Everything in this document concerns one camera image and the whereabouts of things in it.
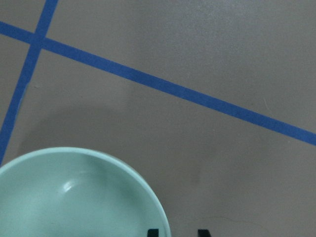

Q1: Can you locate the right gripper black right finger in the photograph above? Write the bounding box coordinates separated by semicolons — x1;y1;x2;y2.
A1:
197;229;210;237

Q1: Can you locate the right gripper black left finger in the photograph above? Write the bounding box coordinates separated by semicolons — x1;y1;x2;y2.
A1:
147;229;159;237

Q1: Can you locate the green bowl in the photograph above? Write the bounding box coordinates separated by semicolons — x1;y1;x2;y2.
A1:
0;147;171;237

